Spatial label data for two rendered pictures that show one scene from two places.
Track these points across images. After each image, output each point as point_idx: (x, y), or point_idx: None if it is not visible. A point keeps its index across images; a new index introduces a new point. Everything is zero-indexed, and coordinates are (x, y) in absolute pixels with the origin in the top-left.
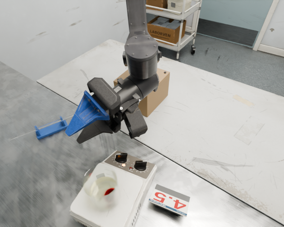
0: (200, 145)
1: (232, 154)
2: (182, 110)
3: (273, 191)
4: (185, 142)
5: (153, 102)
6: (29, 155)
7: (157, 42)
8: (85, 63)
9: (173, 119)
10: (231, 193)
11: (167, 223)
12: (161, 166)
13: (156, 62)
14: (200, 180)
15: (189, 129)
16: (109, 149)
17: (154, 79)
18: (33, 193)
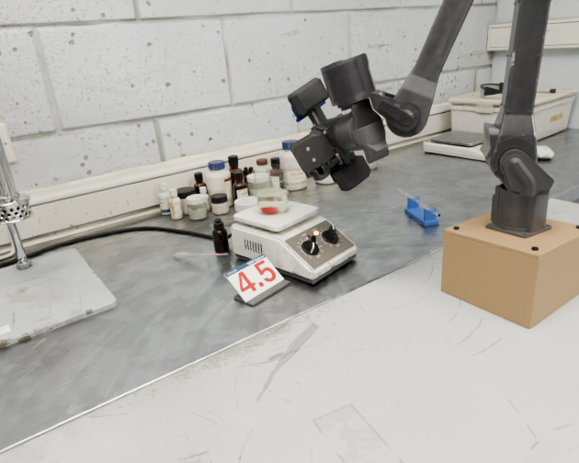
0: (343, 341)
1: (300, 379)
2: (462, 342)
3: (191, 404)
4: (357, 323)
5: (464, 275)
6: (380, 209)
7: (337, 61)
8: None
9: (429, 322)
10: (228, 348)
11: None
12: (317, 291)
13: (332, 86)
14: (271, 322)
15: (392, 336)
16: (370, 254)
17: (348, 122)
18: (325, 216)
